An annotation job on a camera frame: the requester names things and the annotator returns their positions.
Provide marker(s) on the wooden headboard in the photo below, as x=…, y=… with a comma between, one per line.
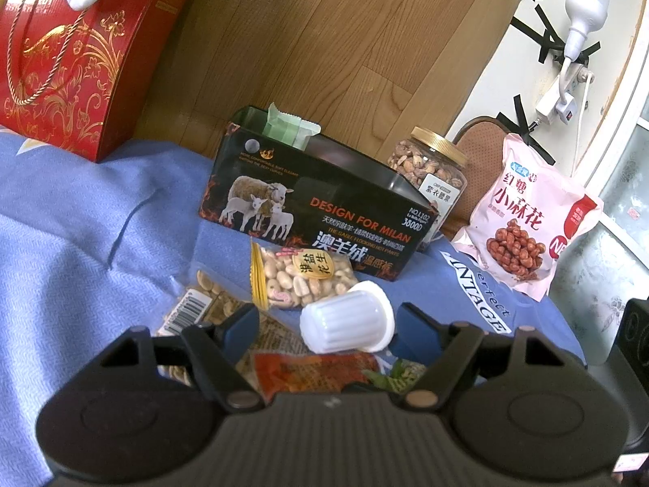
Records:
x=329, y=35

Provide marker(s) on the clear nut jar gold lid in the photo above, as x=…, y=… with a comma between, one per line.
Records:
x=426, y=162

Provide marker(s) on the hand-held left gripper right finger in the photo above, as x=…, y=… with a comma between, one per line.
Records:
x=413, y=332

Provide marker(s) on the white light bulb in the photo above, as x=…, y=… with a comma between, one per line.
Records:
x=585, y=0

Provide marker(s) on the clear barcode peanut packet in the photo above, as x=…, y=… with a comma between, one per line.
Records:
x=203, y=304

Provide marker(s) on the yellow-edged peanut packet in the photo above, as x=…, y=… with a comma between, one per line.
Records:
x=304, y=279

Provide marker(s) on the white jelly cup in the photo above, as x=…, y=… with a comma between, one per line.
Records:
x=345, y=319

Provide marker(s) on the blue printed blanket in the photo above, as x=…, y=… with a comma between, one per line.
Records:
x=76, y=238

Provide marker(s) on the brown chair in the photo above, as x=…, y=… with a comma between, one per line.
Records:
x=481, y=137

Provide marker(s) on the white power socket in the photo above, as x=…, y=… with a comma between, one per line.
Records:
x=557, y=101

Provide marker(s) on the red snack packet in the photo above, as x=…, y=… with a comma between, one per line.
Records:
x=314, y=370

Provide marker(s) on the black tin box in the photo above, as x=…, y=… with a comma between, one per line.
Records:
x=304, y=203

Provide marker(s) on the green snack packet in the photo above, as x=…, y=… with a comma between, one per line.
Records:
x=400, y=373

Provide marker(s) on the red gift bag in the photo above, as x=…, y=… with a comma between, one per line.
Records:
x=76, y=86

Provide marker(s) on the patterned glass door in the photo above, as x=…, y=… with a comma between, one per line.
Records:
x=608, y=264

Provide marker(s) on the light green packet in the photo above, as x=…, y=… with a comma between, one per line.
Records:
x=286, y=129

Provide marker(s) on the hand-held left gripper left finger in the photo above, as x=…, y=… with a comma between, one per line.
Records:
x=241, y=329

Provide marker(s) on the pink snack bag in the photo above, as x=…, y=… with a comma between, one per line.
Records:
x=527, y=213

